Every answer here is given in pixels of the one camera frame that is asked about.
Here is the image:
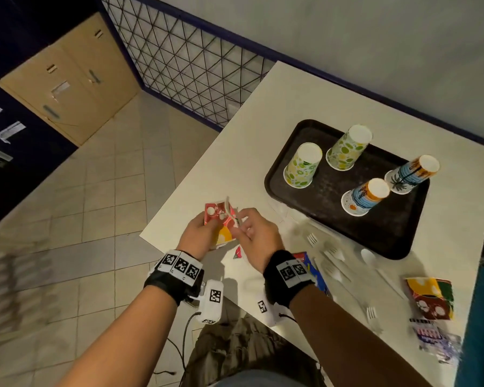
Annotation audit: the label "person's right hand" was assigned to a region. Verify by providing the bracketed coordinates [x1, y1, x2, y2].
[231, 208, 285, 274]

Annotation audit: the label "person's left hand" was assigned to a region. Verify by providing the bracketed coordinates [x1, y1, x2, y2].
[177, 211, 226, 261]

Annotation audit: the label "white plastic utensil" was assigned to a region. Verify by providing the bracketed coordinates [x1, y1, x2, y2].
[220, 196, 243, 228]

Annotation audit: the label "person's left forearm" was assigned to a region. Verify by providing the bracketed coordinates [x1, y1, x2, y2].
[58, 285, 179, 387]

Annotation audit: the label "person's right forearm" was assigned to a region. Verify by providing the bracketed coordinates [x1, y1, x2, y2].
[289, 284, 433, 387]

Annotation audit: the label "black left wristband with markers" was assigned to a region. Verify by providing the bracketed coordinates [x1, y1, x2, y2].
[144, 250, 205, 306]

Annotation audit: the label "black wristband with markers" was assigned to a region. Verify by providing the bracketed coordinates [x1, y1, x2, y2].
[144, 250, 205, 306]
[263, 250, 318, 309]

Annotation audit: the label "black right wristband with markers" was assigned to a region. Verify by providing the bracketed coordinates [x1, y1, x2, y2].
[263, 250, 318, 309]

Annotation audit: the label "white plastic fork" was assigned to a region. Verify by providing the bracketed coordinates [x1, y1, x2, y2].
[294, 221, 344, 247]
[347, 287, 385, 336]
[323, 246, 355, 283]
[321, 263, 368, 311]

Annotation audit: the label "green patterned paper cup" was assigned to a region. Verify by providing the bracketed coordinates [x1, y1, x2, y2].
[283, 142, 323, 189]
[326, 124, 373, 171]

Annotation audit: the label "blue red packet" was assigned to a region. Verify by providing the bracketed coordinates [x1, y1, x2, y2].
[292, 252, 331, 297]

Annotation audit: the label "black plastic tray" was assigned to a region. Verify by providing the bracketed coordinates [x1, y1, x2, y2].
[264, 119, 430, 261]

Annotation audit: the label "blue orange palm paper cup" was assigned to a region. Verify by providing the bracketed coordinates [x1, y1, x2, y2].
[341, 178, 390, 217]
[385, 155, 440, 195]

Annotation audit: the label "person's olive trousers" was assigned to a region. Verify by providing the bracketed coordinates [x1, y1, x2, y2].
[181, 316, 327, 387]

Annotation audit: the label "white plastic spoon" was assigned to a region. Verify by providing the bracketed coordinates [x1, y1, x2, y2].
[361, 248, 408, 301]

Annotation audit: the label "yellow red patterned paper cup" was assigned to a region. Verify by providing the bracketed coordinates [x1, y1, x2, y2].
[403, 277, 455, 321]

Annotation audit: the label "tan metal cabinet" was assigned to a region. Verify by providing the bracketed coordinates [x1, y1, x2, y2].
[0, 12, 142, 147]

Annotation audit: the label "clear printed plastic wrapper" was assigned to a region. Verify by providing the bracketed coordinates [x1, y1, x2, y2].
[409, 317, 463, 366]

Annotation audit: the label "dark blue locker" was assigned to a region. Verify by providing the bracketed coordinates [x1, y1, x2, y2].
[0, 0, 102, 228]

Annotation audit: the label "teal furniture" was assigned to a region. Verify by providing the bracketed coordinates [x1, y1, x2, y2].
[454, 262, 484, 387]

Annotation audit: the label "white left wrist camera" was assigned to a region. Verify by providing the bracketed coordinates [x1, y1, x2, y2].
[193, 279, 225, 325]

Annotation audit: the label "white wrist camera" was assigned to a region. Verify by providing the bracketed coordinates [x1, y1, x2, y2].
[193, 279, 225, 325]
[256, 292, 296, 328]

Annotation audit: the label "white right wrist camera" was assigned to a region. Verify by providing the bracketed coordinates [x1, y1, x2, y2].
[256, 292, 296, 328]

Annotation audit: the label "black cable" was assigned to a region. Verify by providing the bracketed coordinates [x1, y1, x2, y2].
[153, 312, 203, 387]

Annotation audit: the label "black wire mesh fence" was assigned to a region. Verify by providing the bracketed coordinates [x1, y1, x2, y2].
[99, 0, 277, 132]

